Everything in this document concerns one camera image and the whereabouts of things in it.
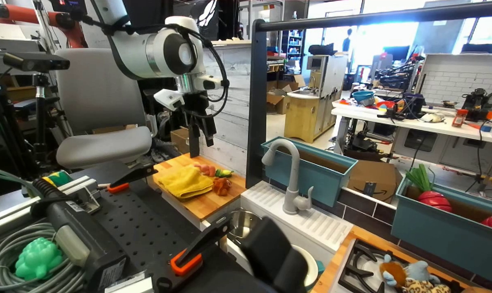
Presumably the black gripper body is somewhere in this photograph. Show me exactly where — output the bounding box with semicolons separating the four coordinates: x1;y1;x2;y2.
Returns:
183;93;209;129

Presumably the pink plush toy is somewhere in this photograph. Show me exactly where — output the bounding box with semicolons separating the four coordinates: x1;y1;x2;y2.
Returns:
198;165;217;178

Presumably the yellow towel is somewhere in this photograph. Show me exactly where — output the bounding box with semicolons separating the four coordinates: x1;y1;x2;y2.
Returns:
154;166;214;201

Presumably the green yellow plush toy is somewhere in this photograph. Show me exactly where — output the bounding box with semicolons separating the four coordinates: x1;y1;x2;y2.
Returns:
215;170;233;178

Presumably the orange plush toy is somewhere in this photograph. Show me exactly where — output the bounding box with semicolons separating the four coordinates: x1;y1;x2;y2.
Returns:
214;178;232;197

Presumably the spotted brown plush toy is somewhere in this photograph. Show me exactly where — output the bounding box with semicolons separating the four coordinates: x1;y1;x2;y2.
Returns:
403;280;452;293

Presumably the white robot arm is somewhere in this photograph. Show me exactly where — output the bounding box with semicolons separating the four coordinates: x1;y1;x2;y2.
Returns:
92;0;227;157

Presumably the wooden butcher block counter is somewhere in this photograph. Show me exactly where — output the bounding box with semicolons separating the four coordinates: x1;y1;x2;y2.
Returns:
147;152;248;232

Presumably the wooden stove counter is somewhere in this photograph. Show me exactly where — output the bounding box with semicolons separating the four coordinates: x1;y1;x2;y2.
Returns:
312;227;492;293

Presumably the toy stove top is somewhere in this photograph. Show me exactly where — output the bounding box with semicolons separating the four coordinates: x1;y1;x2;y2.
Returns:
331;238;476;293

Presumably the green plush vegetable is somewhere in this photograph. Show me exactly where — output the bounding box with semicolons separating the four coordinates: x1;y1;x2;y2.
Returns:
406;165;432;193

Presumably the red plush vegetable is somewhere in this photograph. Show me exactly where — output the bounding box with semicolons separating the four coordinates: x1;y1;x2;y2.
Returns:
419;191;452;212

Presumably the whitewashed wood backsplash panel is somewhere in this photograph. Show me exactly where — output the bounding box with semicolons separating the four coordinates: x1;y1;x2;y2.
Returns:
199;44;251;176

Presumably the grey office chair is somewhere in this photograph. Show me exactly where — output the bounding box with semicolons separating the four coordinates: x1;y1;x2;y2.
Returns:
56;49;152;170

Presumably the wooden cabinet in background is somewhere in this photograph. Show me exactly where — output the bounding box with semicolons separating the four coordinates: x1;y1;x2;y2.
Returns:
284;92;334;144

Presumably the steel pot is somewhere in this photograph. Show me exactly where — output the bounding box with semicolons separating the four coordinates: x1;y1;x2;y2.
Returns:
230;210;261;240

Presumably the black perforated board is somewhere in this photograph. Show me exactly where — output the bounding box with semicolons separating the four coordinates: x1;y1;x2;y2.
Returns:
95;183;255;293

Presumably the grey toy faucet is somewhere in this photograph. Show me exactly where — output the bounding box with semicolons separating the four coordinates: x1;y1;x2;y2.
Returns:
261;139;313;215

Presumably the teal planter box left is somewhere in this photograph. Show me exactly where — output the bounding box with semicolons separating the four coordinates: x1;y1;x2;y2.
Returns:
264;140;357;209

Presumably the teal planter box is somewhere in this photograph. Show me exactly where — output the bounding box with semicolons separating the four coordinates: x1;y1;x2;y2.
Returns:
391;180;492;284
264;140;357;209

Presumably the orange black clamp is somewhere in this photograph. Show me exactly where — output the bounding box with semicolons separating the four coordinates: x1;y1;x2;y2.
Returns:
170;215;232;277

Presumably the white toy sink unit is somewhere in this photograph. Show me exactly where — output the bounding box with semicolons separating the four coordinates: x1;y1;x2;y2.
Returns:
240;181;352;266

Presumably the white teal bowl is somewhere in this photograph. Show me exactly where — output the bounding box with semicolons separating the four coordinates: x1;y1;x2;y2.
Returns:
294;245;320;289

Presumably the green turtle toy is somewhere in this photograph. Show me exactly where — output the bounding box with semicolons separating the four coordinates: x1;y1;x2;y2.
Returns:
15;238;64;282

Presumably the white background workbench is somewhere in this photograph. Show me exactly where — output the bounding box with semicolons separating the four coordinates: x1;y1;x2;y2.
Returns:
331;101;492;155

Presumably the teal planter box right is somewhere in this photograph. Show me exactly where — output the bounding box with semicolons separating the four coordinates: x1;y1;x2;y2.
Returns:
391;180;492;284

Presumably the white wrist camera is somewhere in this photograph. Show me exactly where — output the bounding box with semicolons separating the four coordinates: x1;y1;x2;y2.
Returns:
154;88;184;111

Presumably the small orange clamp handle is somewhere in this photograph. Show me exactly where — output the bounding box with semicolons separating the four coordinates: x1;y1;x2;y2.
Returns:
106;183;131;196

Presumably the black metal frame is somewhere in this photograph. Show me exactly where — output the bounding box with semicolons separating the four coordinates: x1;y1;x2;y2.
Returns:
246;2;492;188

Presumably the black camera on tripod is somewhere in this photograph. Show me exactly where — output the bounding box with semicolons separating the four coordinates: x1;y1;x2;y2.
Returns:
0;51;70;175

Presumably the grey coiled cable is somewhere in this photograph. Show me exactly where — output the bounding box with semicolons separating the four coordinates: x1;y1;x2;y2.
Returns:
0;220;88;293

